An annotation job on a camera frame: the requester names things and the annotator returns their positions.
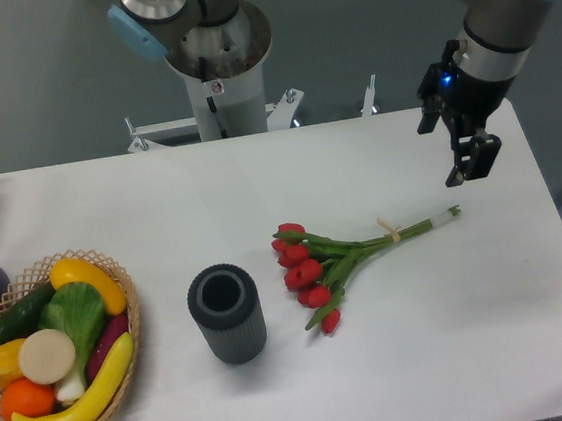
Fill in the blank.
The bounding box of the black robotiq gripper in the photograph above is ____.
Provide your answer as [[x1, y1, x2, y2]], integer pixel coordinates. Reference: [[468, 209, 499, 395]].
[[416, 39, 512, 188]]

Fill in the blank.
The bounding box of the red tulip bouquet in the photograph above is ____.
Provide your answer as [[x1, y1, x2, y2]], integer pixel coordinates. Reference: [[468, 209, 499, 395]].
[[271, 205, 461, 335]]

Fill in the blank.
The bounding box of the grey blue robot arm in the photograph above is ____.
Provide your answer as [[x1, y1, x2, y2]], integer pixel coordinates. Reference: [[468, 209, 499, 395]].
[[107, 0, 556, 187]]

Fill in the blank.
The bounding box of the dark grey ribbed vase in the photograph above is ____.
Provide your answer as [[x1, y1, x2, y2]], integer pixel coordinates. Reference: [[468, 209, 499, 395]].
[[186, 263, 267, 365]]

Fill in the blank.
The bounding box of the purple sweet potato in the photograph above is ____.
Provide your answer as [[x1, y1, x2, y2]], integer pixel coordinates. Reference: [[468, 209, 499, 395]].
[[85, 313, 129, 383]]

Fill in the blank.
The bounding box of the yellow squash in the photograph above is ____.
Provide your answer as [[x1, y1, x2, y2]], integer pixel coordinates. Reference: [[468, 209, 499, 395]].
[[49, 257, 127, 316]]

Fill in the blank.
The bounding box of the green bok choy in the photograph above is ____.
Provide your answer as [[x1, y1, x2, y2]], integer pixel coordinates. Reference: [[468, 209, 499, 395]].
[[38, 282, 107, 406]]

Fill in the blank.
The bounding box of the woven wicker basket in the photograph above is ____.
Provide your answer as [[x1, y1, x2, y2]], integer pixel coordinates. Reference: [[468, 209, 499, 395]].
[[0, 249, 141, 421]]

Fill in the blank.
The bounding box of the beige round disc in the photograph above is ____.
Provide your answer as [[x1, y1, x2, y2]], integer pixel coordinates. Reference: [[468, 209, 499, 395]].
[[18, 329, 76, 385]]

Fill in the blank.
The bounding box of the green cucumber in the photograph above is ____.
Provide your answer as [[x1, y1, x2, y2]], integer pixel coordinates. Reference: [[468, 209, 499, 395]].
[[0, 283, 55, 346]]

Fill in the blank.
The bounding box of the yellow banana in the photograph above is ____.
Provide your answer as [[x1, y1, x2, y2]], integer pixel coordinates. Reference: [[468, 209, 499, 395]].
[[11, 332, 135, 421]]

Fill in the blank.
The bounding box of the orange fruit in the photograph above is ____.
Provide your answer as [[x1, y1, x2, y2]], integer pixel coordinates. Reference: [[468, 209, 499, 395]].
[[0, 378, 56, 421]]

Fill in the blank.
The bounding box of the yellow bell pepper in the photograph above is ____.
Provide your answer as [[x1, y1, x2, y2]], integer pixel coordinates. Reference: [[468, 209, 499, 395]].
[[0, 338, 26, 390]]

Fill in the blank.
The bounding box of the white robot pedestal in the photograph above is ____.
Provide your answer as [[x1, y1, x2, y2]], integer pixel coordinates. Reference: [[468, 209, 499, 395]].
[[112, 0, 383, 154]]

